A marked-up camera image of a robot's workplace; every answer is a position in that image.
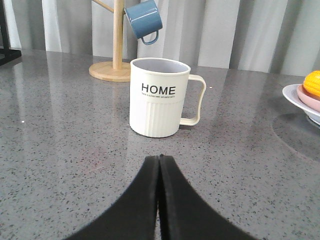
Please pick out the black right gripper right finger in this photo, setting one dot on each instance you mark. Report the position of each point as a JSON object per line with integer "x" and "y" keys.
{"x": 183, "y": 214}

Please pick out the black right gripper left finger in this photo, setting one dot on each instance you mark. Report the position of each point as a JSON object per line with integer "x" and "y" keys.
{"x": 133, "y": 215}

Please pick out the cream HOME mug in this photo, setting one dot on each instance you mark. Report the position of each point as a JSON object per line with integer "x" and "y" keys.
{"x": 157, "y": 93}

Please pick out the wooden mug tree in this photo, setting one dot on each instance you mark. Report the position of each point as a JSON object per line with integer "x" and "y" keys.
{"x": 115, "y": 70}

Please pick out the white plate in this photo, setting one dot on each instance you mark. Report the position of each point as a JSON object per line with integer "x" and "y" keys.
{"x": 290, "y": 93}

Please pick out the pink plate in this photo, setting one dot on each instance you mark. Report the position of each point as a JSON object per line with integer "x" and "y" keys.
{"x": 307, "y": 98}

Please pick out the yellow toy corn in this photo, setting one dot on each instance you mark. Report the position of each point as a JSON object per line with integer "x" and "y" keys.
{"x": 312, "y": 83}

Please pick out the blue enamel mug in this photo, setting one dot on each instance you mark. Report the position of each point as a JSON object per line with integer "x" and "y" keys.
{"x": 144, "y": 19}

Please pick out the grey curtain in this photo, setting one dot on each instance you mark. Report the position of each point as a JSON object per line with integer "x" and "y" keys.
{"x": 271, "y": 36}

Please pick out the black metal mug rack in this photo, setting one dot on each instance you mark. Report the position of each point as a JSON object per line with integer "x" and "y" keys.
{"x": 8, "y": 54}

